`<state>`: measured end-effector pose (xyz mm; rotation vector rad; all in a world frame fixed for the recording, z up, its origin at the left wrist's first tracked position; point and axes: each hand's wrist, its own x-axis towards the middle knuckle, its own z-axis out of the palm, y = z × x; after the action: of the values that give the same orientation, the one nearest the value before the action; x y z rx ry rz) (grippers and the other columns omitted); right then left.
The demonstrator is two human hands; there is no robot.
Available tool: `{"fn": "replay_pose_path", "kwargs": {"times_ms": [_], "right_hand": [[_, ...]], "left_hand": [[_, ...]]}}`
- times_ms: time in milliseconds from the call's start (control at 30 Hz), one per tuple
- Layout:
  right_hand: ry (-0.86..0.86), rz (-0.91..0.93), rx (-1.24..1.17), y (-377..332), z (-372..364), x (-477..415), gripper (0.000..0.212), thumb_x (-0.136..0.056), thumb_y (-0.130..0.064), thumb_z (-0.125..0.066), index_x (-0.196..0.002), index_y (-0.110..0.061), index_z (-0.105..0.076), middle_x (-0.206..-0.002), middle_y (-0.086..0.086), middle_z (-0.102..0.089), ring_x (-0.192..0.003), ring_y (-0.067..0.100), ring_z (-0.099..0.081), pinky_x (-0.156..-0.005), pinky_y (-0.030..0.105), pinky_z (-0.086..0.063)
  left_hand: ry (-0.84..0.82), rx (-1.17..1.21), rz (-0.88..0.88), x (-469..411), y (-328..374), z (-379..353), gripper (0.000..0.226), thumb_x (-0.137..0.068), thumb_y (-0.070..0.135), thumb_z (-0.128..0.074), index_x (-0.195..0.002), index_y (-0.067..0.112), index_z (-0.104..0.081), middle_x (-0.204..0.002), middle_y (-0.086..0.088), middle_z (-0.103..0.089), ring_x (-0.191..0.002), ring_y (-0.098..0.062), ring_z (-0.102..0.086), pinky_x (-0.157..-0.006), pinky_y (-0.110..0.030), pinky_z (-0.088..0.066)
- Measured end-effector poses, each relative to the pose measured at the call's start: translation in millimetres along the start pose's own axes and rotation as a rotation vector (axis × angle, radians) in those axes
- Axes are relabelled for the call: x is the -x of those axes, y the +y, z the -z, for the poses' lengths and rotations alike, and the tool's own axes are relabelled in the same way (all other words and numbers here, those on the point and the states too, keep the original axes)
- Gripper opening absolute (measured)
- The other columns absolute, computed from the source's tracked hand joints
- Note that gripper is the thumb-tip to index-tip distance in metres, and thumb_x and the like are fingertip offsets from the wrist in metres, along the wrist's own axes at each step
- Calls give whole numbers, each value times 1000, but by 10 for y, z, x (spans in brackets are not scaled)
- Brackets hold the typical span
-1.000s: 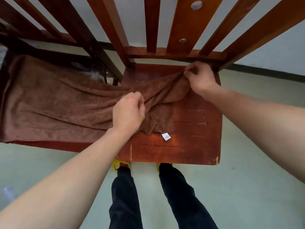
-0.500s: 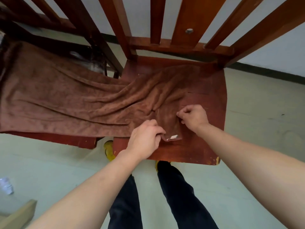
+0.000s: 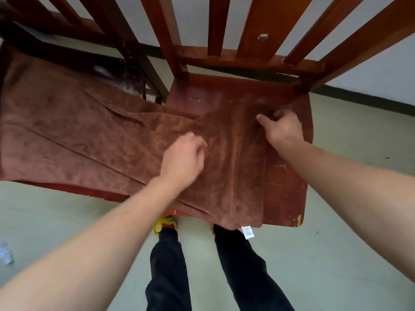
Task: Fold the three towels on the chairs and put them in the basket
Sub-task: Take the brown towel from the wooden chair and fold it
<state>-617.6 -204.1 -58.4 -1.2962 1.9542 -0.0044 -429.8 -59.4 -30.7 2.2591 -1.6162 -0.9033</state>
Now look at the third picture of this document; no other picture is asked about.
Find person's left hand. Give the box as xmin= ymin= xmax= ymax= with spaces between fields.
xmin=158 ymin=132 xmax=208 ymax=193

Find person's right hand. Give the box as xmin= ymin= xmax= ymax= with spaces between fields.
xmin=256 ymin=109 xmax=305 ymax=154

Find brown suede trousers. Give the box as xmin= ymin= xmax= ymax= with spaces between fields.
xmin=0 ymin=42 xmax=314 ymax=240

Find person's right forearm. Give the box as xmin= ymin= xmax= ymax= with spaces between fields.
xmin=276 ymin=141 xmax=415 ymax=284

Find person's left forearm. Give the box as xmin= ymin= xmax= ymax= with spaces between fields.
xmin=0 ymin=176 xmax=182 ymax=311

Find red-brown wooden chair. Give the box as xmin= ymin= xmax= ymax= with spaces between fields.
xmin=139 ymin=0 xmax=415 ymax=228

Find person's yellow left shoe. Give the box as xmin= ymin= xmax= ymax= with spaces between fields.
xmin=152 ymin=216 xmax=178 ymax=235

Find dark wooden chair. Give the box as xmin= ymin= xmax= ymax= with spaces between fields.
xmin=0 ymin=0 xmax=182 ymax=217

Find person's left leg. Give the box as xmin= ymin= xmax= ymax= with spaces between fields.
xmin=145 ymin=227 xmax=192 ymax=311

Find person's leg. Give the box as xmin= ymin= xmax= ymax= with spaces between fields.
xmin=145 ymin=227 xmax=192 ymax=311
xmin=214 ymin=224 xmax=295 ymax=311

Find person's right leg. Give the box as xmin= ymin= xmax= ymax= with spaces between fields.
xmin=214 ymin=224 xmax=295 ymax=311

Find white crumpled plastic piece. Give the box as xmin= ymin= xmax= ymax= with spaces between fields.
xmin=0 ymin=240 xmax=15 ymax=266

